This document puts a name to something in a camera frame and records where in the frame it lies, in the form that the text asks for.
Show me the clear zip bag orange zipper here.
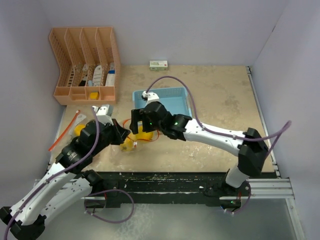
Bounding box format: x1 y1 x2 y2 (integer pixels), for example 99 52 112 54
48 109 86 152

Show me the blue plastic basket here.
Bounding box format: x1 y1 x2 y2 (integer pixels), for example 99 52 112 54
131 86 193 118

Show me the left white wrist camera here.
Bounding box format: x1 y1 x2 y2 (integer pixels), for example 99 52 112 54
92 104 114 125

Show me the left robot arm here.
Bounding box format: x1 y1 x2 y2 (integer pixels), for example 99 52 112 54
0 119 130 240

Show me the yellow block in organizer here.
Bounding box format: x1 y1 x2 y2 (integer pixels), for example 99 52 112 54
89 92 100 100

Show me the small yellow pear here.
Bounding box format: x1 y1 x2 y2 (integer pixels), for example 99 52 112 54
119 140 136 152

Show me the yellow bell pepper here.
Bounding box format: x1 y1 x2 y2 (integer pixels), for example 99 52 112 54
73 123 86 137

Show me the orange plastic file organizer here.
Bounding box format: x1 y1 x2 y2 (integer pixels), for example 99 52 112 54
49 26 121 106

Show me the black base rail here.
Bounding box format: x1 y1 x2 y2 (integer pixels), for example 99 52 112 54
44 171 253 210

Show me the white blue packet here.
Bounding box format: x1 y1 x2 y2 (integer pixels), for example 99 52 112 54
104 62 116 87

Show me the white striped packet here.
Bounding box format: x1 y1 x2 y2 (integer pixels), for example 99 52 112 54
92 65 103 86

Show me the small white green box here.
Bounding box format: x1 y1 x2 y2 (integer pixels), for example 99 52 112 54
149 60 168 71

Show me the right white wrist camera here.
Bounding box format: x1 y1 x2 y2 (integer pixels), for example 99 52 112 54
141 91 160 105

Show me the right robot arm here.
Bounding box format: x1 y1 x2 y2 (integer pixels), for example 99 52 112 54
129 101 269 196

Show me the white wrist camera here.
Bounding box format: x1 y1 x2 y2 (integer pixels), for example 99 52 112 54
92 104 114 125
141 91 160 105

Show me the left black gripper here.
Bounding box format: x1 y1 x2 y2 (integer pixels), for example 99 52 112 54
91 118 130 156

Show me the black white packet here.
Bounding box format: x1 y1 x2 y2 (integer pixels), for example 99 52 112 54
77 63 88 87

